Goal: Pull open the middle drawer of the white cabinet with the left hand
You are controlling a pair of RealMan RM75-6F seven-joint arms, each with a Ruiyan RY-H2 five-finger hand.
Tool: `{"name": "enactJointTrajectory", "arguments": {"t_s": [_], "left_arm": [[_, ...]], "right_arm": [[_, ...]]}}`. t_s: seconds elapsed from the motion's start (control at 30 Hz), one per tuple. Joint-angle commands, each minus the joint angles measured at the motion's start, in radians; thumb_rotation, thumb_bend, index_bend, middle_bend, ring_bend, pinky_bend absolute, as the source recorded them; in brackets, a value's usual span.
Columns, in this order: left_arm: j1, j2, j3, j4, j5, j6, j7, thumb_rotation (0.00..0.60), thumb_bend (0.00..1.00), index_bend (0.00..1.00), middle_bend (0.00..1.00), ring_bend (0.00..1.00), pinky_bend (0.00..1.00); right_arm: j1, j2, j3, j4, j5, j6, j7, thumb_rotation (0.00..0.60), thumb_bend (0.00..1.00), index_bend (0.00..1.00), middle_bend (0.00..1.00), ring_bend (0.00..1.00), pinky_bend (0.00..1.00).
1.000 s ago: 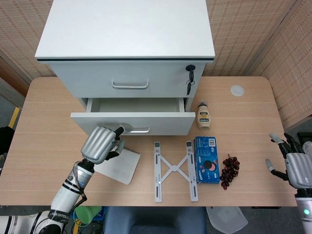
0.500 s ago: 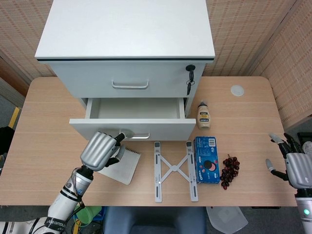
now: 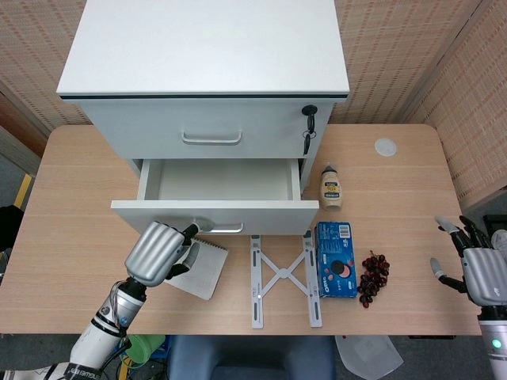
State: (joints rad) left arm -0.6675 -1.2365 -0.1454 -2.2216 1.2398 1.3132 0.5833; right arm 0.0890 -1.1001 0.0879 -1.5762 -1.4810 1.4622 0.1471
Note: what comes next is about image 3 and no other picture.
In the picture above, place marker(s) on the black key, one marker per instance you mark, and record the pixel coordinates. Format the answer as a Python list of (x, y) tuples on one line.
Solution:
[(309, 126)]

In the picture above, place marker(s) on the white three-drawer cabinet body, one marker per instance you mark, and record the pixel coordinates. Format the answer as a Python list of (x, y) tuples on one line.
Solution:
[(198, 47)]

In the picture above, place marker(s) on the green plastic container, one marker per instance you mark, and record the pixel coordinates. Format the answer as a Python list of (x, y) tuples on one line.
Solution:
[(146, 348)]

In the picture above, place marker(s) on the blue Oreo cookie box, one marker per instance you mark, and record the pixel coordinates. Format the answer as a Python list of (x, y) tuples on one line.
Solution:
[(336, 273)]

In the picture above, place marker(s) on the woven folding screen panel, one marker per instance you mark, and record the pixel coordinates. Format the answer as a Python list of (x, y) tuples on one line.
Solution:
[(475, 118)]

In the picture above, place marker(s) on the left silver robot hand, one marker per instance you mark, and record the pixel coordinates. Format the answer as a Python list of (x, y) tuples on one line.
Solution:
[(154, 253)]

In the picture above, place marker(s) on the white drawer with lock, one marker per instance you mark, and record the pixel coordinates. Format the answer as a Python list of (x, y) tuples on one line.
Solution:
[(138, 130)]

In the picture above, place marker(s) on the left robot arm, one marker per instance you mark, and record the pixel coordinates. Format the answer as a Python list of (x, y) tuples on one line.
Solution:
[(99, 336)]

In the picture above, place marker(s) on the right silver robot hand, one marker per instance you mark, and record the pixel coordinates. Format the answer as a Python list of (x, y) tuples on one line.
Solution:
[(485, 273)]

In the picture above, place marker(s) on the white spiral notebook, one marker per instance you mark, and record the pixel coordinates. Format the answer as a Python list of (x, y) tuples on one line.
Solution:
[(206, 273)]

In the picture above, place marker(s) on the white folding laptop stand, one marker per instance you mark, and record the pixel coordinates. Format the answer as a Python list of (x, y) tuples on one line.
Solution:
[(283, 273)]

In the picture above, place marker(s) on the translucent plastic bin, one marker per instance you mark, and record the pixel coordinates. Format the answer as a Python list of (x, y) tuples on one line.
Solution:
[(368, 358)]

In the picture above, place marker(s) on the beige drink bottle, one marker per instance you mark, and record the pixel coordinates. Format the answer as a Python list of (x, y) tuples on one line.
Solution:
[(331, 190)]

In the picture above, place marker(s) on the black object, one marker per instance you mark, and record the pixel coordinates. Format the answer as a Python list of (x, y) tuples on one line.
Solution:
[(10, 229)]

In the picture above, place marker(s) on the dark red grape bunch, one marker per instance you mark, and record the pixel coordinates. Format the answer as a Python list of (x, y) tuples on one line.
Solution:
[(374, 277)]

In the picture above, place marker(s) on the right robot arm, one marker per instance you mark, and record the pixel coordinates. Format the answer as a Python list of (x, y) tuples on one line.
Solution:
[(495, 344)]

